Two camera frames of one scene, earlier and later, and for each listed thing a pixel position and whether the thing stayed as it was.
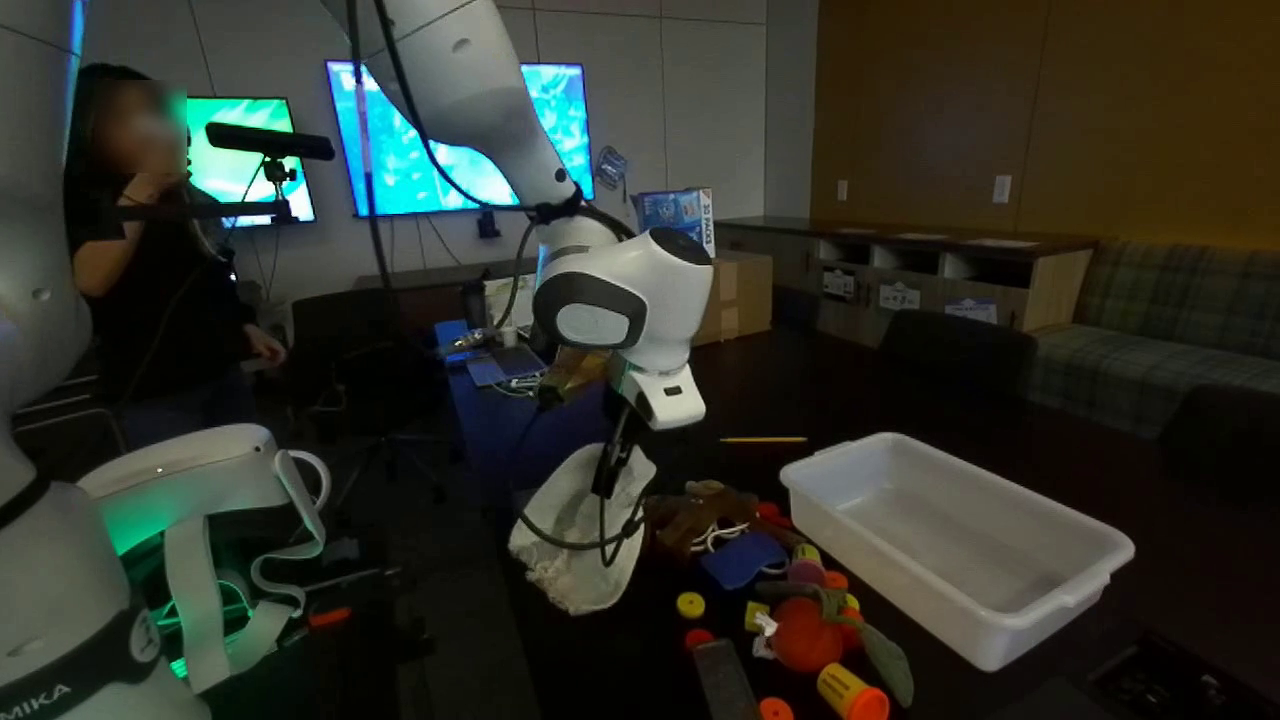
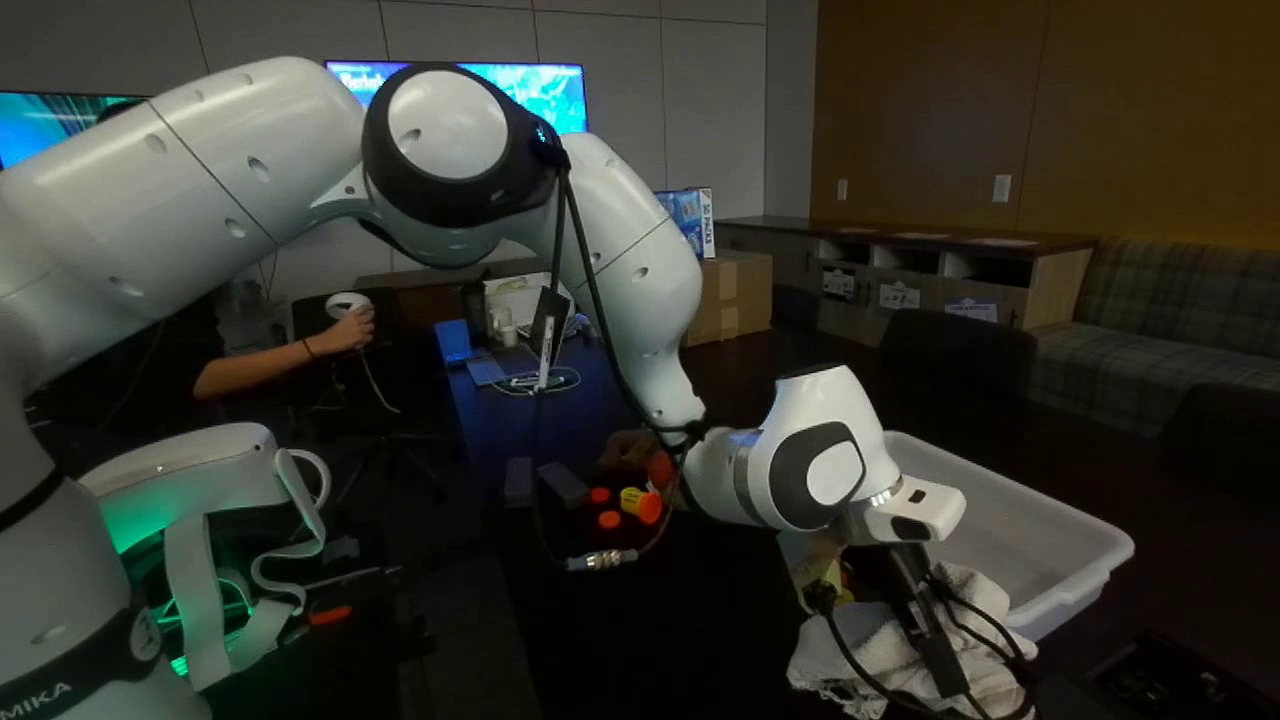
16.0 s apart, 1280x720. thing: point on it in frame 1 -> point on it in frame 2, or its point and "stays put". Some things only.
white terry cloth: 572,538 -> 955,658
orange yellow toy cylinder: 849,695 -> 640,502
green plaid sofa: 1168,340 stays put
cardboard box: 742,299 stays put
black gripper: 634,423 -> 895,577
